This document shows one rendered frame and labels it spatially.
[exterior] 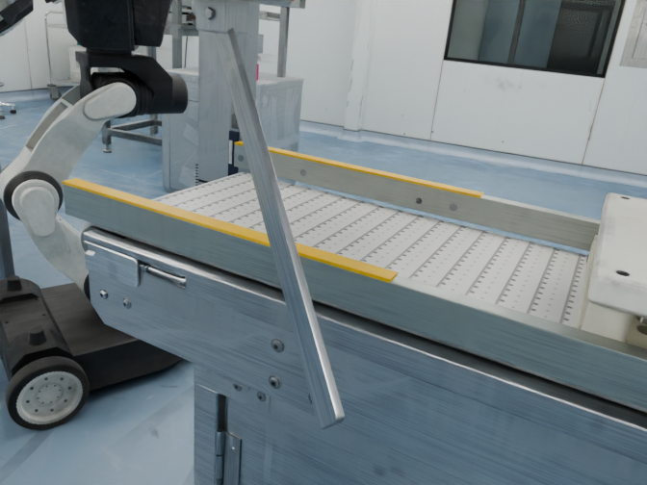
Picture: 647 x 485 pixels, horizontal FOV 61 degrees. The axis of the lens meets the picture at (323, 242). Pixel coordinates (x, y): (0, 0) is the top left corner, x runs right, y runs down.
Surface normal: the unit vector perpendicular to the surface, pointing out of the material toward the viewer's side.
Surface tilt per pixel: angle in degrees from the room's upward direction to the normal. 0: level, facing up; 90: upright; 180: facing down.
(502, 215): 90
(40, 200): 90
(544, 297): 0
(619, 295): 90
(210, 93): 90
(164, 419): 0
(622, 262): 0
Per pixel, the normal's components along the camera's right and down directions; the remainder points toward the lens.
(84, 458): 0.09, -0.92
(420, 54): -0.37, 0.32
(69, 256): 0.58, 0.35
